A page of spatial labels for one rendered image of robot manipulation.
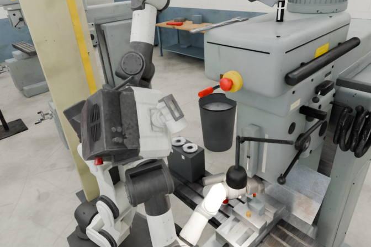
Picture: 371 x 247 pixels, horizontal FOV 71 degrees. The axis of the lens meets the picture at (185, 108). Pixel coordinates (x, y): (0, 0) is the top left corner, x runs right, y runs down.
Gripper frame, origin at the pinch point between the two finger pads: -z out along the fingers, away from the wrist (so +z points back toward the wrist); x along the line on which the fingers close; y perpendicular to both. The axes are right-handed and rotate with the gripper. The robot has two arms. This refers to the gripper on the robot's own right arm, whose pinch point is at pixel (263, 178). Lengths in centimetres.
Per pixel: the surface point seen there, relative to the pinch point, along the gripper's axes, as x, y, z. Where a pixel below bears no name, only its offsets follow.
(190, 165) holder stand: 39.0, 17.3, 20.8
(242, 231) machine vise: -4.4, 23.5, 11.1
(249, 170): -6.3, -13.3, 11.3
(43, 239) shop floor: 114, 126, 140
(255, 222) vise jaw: -5.0, 19.4, 5.4
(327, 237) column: -4, 54, -43
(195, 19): 561, 21, -166
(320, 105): -5.6, -35.0, -16.5
